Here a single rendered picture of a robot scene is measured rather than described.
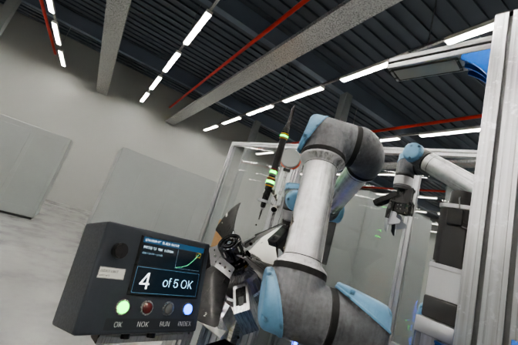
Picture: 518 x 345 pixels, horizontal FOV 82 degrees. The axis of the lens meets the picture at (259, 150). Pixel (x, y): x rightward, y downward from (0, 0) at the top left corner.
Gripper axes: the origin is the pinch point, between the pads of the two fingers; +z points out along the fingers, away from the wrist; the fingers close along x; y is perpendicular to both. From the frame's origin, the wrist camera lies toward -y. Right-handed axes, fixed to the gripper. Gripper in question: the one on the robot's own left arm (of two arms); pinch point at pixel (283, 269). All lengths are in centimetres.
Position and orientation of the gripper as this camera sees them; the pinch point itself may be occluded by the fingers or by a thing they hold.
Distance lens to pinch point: 130.6
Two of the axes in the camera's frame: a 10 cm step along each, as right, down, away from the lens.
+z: -1.0, 9.9, -0.3
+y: 7.0, 0.9, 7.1
